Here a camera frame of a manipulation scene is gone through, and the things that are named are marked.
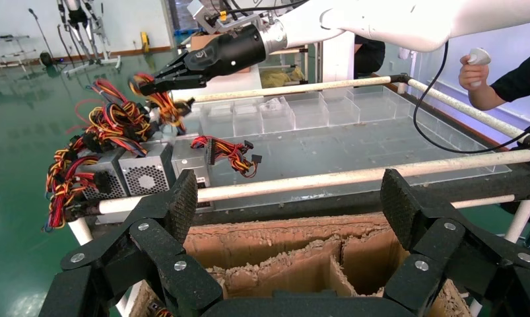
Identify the white handheld controller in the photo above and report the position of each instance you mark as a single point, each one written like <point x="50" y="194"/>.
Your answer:
<point x="480" y="56"/>

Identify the person's bare hand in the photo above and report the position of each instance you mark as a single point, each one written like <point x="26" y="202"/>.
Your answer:
<point x="472" y="74"/>

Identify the yellow cloth pile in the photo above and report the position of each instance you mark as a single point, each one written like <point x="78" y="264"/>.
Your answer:
<point x="282" y="78"/>

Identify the blue crate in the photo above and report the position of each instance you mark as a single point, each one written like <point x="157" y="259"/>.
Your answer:
<point x="187" y="32"/>

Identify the small brown cardboard box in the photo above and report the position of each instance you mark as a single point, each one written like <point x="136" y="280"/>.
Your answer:
<point x="201" y="41"/>

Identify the white square column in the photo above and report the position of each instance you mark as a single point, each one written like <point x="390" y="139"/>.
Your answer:
<point x="337" y="57"/>

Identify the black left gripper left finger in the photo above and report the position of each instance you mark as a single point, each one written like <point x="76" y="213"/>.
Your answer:
<point x="159" y="249"/>

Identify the clear acrylic divider tray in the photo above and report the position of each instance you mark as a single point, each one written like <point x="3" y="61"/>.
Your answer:
<point x="334" y="144"/>

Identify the person in black clothes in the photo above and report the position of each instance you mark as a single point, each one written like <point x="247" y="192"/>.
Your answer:
<point x="369" y="54"/>

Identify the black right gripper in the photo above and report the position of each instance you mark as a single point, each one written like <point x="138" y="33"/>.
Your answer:
<point x="225" y="52"/>

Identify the grey metal frame table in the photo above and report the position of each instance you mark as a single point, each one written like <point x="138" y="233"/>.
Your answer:
<point x="6" y="43"/>

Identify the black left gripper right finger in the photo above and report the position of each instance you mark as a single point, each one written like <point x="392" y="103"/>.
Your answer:
<point x="439" y="249"/>

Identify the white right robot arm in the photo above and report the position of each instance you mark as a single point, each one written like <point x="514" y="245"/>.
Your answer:
<point x="400" y="22"/>

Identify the person in dark shirt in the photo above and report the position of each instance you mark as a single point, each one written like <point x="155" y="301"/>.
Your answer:
<point x="525" y="83"/>

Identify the cardboard divider insert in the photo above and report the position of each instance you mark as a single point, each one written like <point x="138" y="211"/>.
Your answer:
<point x="299" y="267"/>

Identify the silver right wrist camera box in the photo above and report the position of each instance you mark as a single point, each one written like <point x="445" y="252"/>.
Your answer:
<point x="203" y="13"/>

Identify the person's bare forearm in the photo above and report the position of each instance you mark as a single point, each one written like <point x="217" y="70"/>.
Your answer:
<point x="487" y="97"/>

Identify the thin black tripod stand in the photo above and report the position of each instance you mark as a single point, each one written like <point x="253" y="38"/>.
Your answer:
<point x="41" y="35"/>

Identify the small yellow object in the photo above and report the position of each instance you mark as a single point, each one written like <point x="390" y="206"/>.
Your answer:
<point x="145" y="41"/>

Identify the small black round object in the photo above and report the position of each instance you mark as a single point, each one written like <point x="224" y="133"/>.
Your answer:
<point x="46" y="58"/>

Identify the grey power supply unit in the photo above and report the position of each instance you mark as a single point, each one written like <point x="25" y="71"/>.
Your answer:
<point x="146" y="175"/>
<point x="187" y="162"/>
<point x="110" y="168"/>

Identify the robot on wheeled stand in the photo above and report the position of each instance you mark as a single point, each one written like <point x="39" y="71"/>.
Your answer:
<point x="85" y="30"/>

